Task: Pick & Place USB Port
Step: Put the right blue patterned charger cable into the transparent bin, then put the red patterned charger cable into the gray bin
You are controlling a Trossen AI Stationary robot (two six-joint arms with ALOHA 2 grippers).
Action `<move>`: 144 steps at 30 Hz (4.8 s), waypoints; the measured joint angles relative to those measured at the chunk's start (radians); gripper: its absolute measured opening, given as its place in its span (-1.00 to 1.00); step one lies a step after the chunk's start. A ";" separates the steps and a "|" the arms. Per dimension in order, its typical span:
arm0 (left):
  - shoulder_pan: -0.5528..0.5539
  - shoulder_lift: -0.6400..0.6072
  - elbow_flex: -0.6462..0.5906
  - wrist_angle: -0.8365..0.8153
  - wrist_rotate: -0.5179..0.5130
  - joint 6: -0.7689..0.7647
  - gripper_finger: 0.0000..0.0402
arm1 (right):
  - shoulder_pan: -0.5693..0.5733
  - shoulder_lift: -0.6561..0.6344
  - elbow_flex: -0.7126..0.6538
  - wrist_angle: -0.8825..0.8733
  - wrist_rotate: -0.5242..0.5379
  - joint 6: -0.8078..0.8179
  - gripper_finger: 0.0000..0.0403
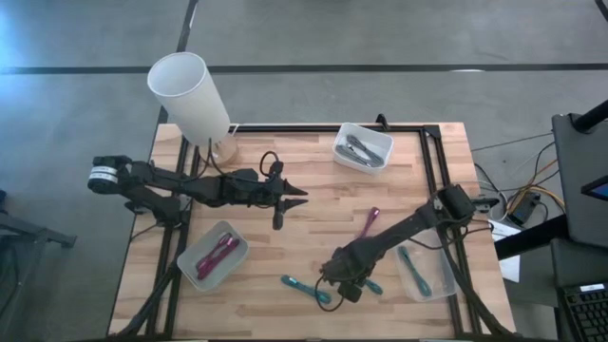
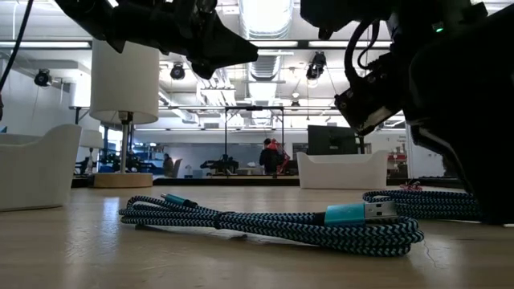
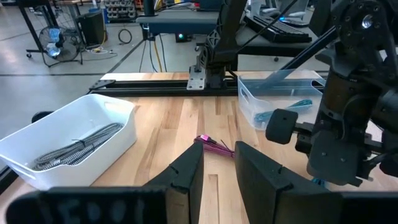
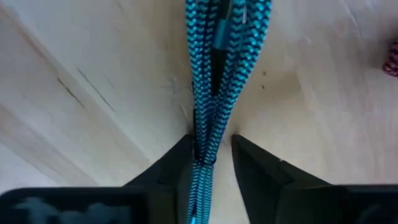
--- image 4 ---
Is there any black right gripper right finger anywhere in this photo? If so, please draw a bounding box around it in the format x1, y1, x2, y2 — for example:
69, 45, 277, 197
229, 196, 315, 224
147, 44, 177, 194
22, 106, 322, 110
231, 134, 343, 224

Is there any teal black braided USB cable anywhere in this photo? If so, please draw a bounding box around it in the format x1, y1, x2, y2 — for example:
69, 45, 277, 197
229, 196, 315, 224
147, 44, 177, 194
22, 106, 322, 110
185, 0, 273, 224

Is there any pink black braided USB cable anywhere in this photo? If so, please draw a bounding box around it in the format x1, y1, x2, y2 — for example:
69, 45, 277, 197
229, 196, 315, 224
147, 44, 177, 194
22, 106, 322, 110
381, 42, 398, 78

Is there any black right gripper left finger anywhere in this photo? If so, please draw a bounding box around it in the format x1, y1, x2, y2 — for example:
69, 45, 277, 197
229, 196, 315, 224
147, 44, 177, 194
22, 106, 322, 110
123, 133, 196, 224

